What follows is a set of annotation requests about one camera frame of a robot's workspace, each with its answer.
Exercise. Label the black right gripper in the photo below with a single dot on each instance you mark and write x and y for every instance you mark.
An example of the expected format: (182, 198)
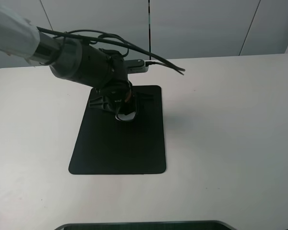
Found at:
(117, 95)

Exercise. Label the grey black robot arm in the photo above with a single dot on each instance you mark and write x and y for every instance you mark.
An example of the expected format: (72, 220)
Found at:
(74, 59)

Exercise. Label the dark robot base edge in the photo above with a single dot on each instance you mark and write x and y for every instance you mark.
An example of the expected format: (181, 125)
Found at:
(159, 225)

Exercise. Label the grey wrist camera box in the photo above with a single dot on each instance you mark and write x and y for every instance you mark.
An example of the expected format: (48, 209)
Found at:
(135, 66)

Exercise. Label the white computer mouse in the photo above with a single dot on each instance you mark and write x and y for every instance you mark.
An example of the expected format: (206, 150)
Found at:
(126, 118)

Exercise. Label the black mouse pad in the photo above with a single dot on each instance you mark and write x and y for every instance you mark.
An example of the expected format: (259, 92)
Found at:
(107, 146)

